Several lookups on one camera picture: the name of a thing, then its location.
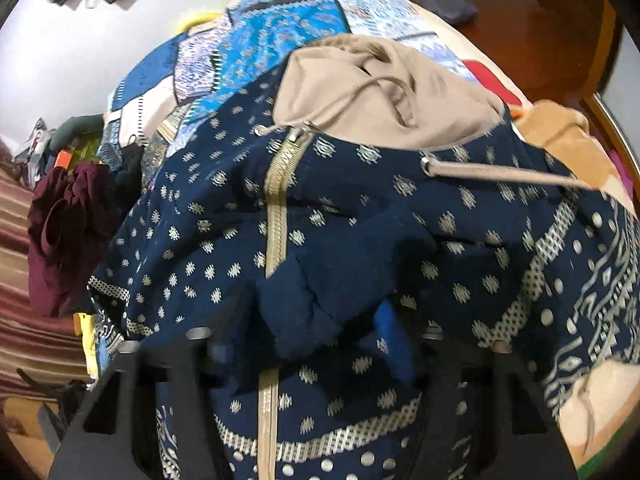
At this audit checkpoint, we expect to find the yellow printed garment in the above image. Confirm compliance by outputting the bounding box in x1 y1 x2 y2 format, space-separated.
73 312 99 380

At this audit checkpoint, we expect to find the maroon folded garment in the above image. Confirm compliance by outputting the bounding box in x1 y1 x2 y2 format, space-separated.
27 162 122 318

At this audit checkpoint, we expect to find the beige fleece blanket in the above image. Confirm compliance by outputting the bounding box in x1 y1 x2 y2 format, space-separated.
510 100 639 479

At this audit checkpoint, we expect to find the blue patchwork bedsheet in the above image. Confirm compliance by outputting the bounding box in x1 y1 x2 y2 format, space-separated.
96 0 482 181

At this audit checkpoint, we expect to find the green patterned box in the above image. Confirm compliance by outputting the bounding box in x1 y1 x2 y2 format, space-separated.
53 132 102 171

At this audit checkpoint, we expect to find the navy patterned hoodie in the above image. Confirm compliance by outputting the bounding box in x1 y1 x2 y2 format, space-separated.
88 35 639 479

